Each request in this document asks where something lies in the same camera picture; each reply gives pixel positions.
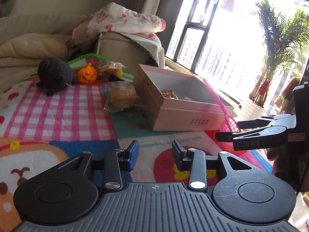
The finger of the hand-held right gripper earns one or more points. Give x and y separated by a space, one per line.
270 121
256 140

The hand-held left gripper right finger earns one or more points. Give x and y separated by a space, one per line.
177 157

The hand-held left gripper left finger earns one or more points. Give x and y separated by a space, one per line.
132 156

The pink plastic basket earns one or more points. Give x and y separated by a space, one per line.
228 123

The pink cardboard box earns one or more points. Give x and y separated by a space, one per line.
183 116

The large pastry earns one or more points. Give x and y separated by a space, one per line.
120 95

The orange pumpkin toy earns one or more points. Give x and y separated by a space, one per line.
87 75

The black plush toy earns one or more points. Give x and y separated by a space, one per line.
54 73

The white ribbed plant pot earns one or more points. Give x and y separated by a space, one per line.
252 110

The potted palm plant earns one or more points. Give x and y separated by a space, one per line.
282 41

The colourful printed play mat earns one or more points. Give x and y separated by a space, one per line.
60 116

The beige sofa armrest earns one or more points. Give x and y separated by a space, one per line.
123 49

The floral quilt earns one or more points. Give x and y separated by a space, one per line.
120 19

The beige blanket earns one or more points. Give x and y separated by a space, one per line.
31 48

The black window frame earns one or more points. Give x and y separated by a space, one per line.
193 25

